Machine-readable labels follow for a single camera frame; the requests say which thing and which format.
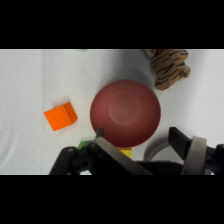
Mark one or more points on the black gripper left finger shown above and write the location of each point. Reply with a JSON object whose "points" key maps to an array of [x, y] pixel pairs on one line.
{"points": [[113, 154]]}

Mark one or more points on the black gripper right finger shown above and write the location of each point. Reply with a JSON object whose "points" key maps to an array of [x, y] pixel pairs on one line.
{"points": [[195, 153]]}

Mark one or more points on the grey bowl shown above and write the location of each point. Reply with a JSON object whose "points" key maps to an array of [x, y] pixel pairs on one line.
{"points": [[155, 150]]}

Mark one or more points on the pink bowl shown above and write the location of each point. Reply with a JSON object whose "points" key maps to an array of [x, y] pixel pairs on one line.
{"points": [[125, 112]]}

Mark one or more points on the yellow cube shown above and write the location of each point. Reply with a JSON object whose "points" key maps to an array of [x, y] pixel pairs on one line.
{"points": [[125, 152]]}

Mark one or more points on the green cube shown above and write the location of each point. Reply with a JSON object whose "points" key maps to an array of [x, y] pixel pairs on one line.
{"points": [[82, 144]]}

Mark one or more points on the orange cube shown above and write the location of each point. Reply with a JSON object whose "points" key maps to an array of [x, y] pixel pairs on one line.
{"points": [[60, 116]]}

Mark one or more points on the tiger plush toy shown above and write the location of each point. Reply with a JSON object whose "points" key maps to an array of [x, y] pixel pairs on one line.
{"points": [[170, 68]]}

